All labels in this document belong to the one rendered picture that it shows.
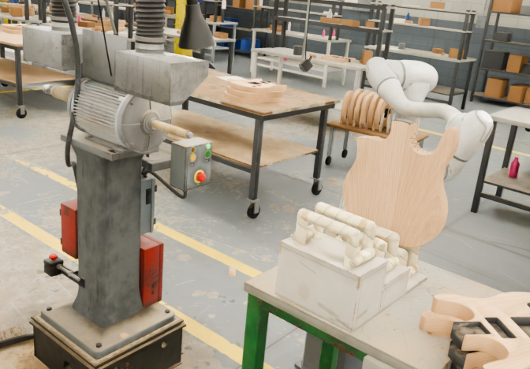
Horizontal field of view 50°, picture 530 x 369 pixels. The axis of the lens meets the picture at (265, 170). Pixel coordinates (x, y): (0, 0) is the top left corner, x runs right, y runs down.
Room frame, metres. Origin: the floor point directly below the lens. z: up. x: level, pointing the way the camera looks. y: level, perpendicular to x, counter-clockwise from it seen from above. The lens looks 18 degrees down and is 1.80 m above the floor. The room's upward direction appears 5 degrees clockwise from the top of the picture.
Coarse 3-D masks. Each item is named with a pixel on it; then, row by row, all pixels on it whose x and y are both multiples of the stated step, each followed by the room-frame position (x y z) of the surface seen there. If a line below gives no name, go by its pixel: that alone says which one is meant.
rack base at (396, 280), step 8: (400, 264) 1.57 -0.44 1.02; (392, 272) 1.51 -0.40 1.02; (400, 272) 1.52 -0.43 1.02; (408, 272) 1.54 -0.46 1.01; (392, 280) 1.47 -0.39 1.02; (400, 280) 1.51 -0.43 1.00; (408, 280) 1.55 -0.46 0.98; (384, 288) 1.43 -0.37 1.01; (392, 288) 1.47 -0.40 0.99; (400, 288) 1.51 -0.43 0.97; (384, 296) 1.44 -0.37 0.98; (392, 296) 1.48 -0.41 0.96; (400, 296) 1.52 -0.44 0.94; (384, 304) 1.45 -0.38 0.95
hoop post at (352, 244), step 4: (348, 240) 1.36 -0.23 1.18; (352, 240) 1.35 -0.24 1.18; (356, 240) 1.35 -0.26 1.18; (348, 244) 1.36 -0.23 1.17; (352, 244) 1.35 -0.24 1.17; (356, 244) 1.35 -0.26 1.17; (348, 248) 1.36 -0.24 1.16; (352, 248) 1.35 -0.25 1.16; (356, 248) 1.36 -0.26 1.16; (348, 252) 1.35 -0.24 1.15; (352, 252) 1.35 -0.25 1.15; (356, 252) 1.36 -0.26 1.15; (348, 256) 1.35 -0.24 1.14; (352, 256) 1.35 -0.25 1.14; (344, 260) 1.36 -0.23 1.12; (348, 260) 1.35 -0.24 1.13; (344, 264) 1.36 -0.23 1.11; (348, 264) 1.35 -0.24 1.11; (348, 268) 1.35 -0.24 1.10; (352, 268) 1.35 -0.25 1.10
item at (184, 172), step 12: (180, 144) 2.31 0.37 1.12; (192, 144) 2.33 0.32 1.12; (204, 144) 2.36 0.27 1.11; (180, 156) 2.30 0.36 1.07; (204, 156) 2.36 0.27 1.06; (180, 168) 2.30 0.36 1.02; (192, 168) 2.31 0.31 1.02; (204, 168) 2.37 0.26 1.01; (180, 180) 2.30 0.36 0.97; (192, 180) 2.31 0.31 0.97; (204, 180) 2.37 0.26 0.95
